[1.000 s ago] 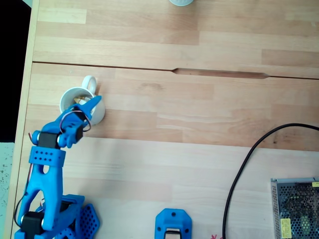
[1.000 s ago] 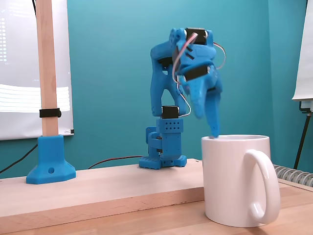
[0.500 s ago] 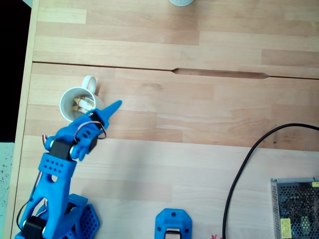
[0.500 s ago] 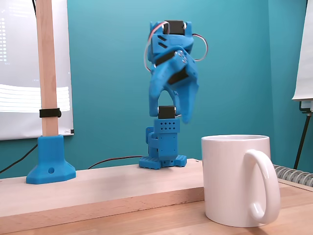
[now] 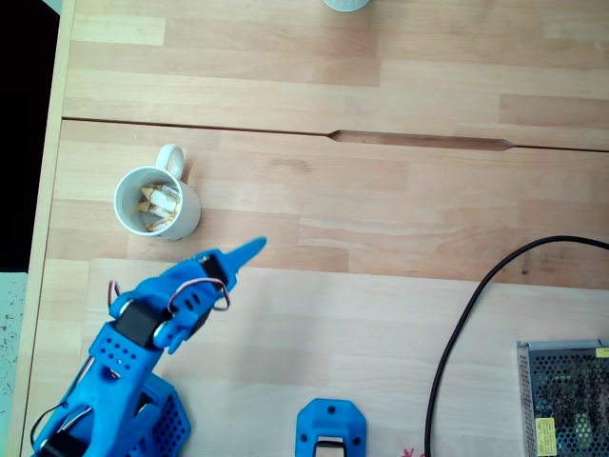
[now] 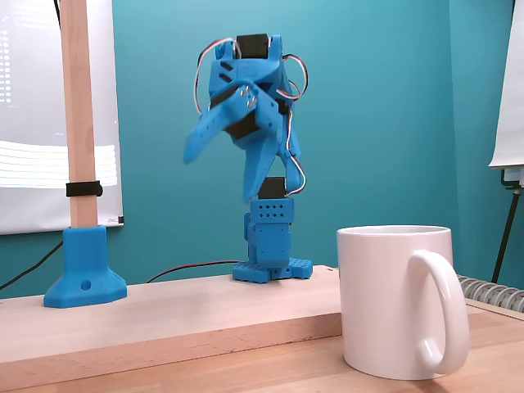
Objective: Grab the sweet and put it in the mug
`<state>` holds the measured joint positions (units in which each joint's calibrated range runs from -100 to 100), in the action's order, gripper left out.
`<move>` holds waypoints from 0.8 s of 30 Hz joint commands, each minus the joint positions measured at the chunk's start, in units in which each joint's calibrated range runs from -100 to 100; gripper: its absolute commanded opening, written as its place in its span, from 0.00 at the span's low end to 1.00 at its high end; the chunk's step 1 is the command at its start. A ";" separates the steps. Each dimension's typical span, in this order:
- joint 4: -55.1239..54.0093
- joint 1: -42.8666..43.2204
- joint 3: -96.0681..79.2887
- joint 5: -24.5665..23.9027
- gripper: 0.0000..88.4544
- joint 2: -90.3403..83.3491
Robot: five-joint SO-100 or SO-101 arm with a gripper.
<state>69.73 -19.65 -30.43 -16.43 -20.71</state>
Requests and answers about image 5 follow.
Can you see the white ceramic mug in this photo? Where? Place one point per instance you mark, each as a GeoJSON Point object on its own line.
{"type": "Point", "coordinates": [189, 214]}

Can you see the light wooden board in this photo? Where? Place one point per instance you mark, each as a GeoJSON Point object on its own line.
{"type": "Point", "coordinates": [380, 343]}

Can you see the white round object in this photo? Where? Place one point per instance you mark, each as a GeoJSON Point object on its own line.
{"type": "Point", "coordinates": [347, 4]}

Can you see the perforated metal power supply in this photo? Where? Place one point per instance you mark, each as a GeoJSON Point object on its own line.
{"type": "Point", "coordinates": [561, 381]}

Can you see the blue printed post base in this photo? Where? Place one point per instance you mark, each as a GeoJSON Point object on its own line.
{"type": "Point", "coordinates": [330, 419]}

